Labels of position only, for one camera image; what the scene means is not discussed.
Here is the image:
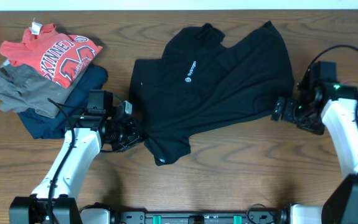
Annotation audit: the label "black polo shirt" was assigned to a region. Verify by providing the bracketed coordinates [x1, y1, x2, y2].
[130, 22, 294, 166]

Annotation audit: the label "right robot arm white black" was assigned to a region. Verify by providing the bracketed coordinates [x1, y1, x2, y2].
[271, 82, 358, 223]

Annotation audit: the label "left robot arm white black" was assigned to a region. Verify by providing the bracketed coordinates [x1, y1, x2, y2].
[9, 116, 147, 223]

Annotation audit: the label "navy blue folded shirt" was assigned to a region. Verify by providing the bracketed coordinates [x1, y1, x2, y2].
[17, 63, 108, 139]

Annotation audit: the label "red printed t-shirt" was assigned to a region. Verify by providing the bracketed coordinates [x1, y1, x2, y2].
[0, 22, 103, 88]

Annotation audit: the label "grey folded shirt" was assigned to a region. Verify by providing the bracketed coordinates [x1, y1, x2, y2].
[0, 61, 85, 118]

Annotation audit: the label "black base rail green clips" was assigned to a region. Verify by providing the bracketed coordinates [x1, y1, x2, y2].
[78, 202, 291, 224]

